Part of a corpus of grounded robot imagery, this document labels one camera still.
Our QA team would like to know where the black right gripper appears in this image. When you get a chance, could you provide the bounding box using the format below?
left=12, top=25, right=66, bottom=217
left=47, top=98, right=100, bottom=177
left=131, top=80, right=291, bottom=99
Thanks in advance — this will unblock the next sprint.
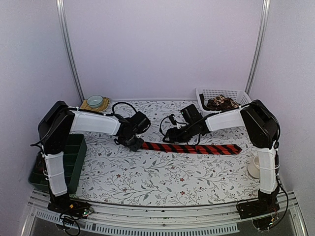
left=164, top=121, right=197, bottom=143

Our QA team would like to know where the red black striped tie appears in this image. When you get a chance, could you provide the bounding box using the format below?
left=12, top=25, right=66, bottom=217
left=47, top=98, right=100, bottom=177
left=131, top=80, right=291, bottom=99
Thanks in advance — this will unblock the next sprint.
left=141, top=142, right=242, bottom=155

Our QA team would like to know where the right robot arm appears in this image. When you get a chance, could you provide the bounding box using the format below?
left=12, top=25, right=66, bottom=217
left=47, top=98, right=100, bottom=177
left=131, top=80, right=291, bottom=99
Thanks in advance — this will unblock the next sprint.
left=162, top=99, right=281, bottom=195

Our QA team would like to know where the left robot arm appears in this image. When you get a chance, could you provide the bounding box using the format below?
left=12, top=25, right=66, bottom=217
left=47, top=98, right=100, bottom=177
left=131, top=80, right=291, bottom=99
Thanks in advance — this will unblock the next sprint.
left=35, top=101, right=151, bottom=213

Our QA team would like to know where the yellow woven coaster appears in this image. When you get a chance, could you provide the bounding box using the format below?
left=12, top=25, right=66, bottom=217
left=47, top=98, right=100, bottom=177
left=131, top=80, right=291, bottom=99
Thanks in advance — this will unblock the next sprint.
left=80, top=97, right=110, bottom=113

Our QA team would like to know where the light blue bowl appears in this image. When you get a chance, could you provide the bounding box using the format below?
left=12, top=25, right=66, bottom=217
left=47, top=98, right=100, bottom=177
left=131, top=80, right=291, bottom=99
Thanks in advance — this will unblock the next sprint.
left=87, top=95, right=104, bottom=109

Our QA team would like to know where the floral patterned table mat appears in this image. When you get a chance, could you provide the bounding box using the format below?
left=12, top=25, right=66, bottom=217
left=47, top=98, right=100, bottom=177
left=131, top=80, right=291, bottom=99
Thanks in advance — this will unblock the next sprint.
left=69, top=100, right=283, bottom=207

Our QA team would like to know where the brown patterned tie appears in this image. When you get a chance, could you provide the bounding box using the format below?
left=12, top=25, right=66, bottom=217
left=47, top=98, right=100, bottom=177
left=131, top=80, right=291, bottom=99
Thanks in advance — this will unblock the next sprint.
left=206, top=95, right=240, bottom=111

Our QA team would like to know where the dark green divided organizer box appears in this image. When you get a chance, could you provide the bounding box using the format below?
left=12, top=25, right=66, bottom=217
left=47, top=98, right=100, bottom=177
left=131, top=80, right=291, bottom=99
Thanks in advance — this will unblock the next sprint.
left=28, top=134, right=87, bottom=194

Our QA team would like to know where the white perforated plastic basket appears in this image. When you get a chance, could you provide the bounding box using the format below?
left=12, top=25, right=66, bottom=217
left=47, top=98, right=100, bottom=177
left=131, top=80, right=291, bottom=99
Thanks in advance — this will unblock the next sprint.
left=195, top=87, right=252, bottom=115

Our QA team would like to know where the white ceramic mug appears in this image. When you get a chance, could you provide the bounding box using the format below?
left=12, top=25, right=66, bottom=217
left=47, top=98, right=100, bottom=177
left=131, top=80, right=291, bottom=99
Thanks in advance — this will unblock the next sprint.
left=248, top=155, right=260, bottom=179

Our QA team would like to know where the dark red rolled tie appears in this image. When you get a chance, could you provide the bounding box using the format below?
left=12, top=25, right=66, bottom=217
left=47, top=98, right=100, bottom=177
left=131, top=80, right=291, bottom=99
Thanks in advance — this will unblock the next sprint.
left=34, top=152, right=45, bottom=173

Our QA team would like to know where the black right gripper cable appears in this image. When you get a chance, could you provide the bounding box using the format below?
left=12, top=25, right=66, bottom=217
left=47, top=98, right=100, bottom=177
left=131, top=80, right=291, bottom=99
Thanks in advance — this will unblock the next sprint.
left=159, top=115, right=201, bottom=146

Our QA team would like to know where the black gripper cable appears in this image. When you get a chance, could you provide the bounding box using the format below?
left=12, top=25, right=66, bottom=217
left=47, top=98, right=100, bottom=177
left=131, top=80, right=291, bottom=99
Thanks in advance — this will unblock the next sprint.
left=159, top=115, right=201, bottom=146
left=103, top=102, right=138, bottom=118

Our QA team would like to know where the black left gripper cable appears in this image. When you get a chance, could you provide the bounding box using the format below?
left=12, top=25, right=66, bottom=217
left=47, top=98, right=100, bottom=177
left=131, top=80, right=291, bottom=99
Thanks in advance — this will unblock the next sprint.
left=103, top=102, right=138, bottom=118

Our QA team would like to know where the slotted aluminium front rail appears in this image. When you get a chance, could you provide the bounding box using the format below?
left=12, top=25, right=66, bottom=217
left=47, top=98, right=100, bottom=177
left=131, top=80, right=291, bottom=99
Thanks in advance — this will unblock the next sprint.
left=21, top=203, right=308, bottom=236

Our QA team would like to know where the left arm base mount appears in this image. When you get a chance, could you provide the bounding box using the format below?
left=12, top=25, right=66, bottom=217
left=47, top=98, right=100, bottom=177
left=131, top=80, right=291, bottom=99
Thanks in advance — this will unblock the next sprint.
left=47, top=192, right=94, bottom=232

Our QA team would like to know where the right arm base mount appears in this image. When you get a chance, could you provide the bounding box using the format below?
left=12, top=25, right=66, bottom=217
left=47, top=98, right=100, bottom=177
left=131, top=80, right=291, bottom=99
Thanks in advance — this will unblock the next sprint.
left=236, top=189, right=289, bottom=232

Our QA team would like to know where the left aluminium frame post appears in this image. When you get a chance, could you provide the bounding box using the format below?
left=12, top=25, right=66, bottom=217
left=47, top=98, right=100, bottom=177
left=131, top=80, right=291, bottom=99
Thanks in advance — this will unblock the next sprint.
left=56, top=0, right=85, bottom=102

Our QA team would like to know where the aluminium frame post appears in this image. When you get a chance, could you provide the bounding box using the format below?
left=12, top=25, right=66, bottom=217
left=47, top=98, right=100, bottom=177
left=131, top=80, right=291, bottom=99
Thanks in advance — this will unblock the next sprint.
left=56, top=0, right=85, bottom=102
left=245, top=0, right=270, bottom=95

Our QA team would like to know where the right aluminium frame post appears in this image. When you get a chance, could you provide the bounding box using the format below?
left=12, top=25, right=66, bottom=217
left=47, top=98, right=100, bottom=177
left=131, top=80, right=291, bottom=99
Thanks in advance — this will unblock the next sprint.
left=245, top=0, right=270, bottom=95

